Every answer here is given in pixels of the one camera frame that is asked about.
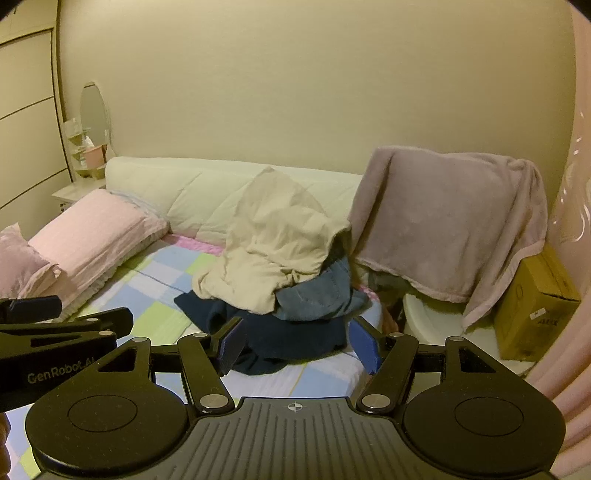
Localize mauve fleece blanket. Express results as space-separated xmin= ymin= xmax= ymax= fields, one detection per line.
xmin=348 ymin=145 xmax=549 ymax=330

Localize beige garment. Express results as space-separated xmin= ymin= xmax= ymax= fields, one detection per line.
xmin=191 ymin=166 xmax=354 ymax=315

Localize pink curtain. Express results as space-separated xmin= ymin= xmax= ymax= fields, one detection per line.
xmin=526 ymin=0 xmax=591 ymax=444

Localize blue jeans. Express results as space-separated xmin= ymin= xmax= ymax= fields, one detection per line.
xmin=274 ymin=256 xmax=370 ymax=321

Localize white padded headboard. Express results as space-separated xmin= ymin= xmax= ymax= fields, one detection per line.
xmin=105 ymin=156 xmax=365 ymax=250

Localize white dresser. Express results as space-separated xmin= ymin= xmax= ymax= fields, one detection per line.
xmin=52 ymin=178 xmax=109 ymax=215

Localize bed with checkered sheet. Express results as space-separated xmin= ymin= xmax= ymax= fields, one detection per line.
xmin=0 ymin=231 xmax=407 ymax=480

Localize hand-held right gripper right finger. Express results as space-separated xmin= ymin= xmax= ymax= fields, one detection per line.
xmin=348 ymin=316 xmax=498 ymax=414

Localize oval mirror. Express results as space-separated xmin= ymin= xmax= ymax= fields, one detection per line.
xmin=79 ymin=82 xmax=112 ymax=153

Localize yellow cardboard box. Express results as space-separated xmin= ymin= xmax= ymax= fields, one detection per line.
xmin=494 ymin=244 xmax=581 ymax=361

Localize navy garment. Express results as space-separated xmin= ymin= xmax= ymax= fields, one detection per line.
xmin=174 ymin=291 xmax=349 ymax=376

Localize clear glass stand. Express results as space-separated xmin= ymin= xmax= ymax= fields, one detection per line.
xmin=62 ymin=117 xmax=88 ymax=178

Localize pink box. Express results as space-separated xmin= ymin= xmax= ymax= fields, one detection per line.
xmin=83 ymin=145 xmax=108 ymax=169

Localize white round stool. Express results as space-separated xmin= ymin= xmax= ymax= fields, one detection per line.
xmin=402 ymin=288 xmax=532 ymax=365

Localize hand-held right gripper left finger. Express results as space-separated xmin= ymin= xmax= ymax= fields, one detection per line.
xmin=99 ymin=318 xmax=247 ymax=414

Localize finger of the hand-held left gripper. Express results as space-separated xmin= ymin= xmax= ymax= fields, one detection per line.
xmin=0 ymin=308 xmax=134 ymax=367
xmin=0 ymin=296 xmax=63 ymax=324

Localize beige wardrobe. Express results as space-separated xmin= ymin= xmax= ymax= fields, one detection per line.
xmin=0 ymin=28 xmax=75 ymax=232

